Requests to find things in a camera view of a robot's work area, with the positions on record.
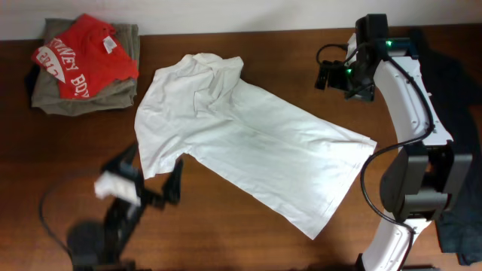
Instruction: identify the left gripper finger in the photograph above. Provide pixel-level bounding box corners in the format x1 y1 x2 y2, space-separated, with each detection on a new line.
112 142 138 169
162 159 184 205

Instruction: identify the white t-shirt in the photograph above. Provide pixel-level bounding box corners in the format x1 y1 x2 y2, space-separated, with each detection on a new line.
134 53 377 239

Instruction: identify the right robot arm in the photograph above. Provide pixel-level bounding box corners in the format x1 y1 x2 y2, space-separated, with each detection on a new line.
316 35 474 270

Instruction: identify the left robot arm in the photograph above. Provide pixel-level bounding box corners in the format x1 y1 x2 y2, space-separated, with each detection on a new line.
67 142 184 271

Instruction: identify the dark navy garment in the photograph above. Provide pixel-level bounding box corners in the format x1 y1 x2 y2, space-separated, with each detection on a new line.
409 29 481 266

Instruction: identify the red folded t-shirt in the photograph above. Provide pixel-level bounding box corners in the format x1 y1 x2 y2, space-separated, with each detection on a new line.
32 14 139 99

